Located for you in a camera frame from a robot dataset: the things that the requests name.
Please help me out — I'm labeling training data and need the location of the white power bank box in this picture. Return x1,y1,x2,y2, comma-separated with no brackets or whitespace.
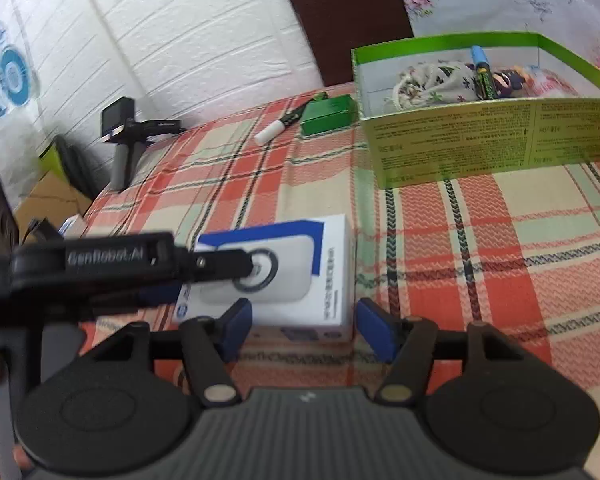
171,214,357,343

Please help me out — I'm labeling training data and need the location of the printed plastic wrapped package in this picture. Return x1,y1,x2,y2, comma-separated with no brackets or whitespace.
0,0,46,131

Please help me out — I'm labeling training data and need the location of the plaid tablecloth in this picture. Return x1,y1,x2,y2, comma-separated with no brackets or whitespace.
77,82,600,396

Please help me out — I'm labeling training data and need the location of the small green box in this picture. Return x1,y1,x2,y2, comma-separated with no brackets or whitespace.
300,95,357,137

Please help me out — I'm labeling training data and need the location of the blue capped marker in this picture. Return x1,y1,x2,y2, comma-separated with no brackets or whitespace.
470,45,491,101

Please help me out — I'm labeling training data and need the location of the white capped marker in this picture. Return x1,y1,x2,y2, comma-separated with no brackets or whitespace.
254,94,328,144

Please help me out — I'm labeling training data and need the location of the black device on stand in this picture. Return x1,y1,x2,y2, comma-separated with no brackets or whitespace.
101,96,186,192

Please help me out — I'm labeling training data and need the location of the brown cardboard box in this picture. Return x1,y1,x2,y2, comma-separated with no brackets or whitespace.
17,170,93,241

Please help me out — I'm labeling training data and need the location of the green cardboard box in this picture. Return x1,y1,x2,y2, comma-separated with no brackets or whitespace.
351,31,600,190

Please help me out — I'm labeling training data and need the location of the floral Beautiful Day bag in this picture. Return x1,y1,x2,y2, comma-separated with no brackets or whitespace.
389,0,600,83

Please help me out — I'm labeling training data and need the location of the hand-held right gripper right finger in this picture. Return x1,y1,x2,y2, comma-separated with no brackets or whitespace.
356,297,531,407

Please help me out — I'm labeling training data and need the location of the purple toy figure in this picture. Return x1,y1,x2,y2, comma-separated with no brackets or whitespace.
490,65,536,97

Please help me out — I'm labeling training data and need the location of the dark brown chair back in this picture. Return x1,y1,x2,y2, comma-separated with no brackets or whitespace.
279,0,415,88

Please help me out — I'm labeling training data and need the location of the clear plastic bag pack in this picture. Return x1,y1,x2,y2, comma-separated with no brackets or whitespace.
527,65,600,98

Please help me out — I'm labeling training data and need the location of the dark round object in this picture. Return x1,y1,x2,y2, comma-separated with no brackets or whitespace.
54,135,101,201

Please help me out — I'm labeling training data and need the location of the floral drawstring pouch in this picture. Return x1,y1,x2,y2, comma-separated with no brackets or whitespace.
384,60,481,111

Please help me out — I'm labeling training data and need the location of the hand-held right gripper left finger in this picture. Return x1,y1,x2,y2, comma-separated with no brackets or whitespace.
82,297,253,407

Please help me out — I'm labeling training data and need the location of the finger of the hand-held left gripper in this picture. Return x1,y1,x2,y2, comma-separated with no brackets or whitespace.
172,247,258,286
75,280,188,322

